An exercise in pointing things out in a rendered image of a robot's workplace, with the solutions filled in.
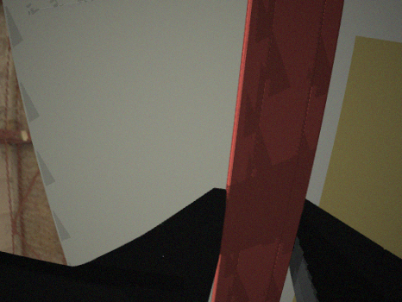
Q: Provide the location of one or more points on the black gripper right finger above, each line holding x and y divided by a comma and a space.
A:
331, 262

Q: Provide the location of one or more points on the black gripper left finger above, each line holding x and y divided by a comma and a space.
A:
174, 262

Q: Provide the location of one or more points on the pale grey flat panel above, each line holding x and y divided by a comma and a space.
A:
130, 106

